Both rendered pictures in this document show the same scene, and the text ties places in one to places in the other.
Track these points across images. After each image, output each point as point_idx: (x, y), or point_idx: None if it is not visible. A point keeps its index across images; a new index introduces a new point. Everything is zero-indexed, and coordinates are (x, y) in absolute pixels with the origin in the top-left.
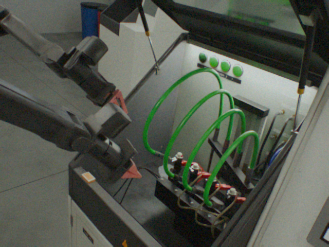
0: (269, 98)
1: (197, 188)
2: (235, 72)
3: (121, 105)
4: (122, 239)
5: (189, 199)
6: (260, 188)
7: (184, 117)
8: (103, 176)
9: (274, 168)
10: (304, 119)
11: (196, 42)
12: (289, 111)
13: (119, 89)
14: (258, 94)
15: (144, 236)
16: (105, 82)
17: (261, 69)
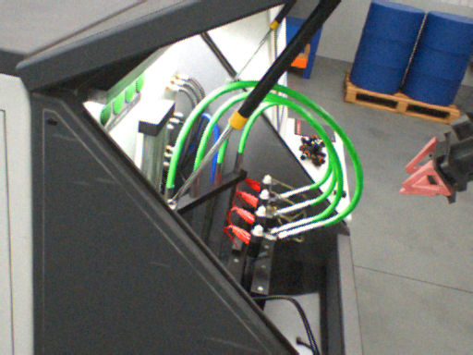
0: (158, 83)
1: (241, 243)
2: (142, 85)
3: (419, 161)
4: None
5: (263, 250)
6: (283, 139)
7: (328, 137)
8: (455, 192)
9: (266, 117)
10: (269, 52)
11: (118, 85)
12: (169, 79)
13: (435, 137)
14: (151, 91)
15: (348, 276)
16: (450, 146)
17: (171, 47)
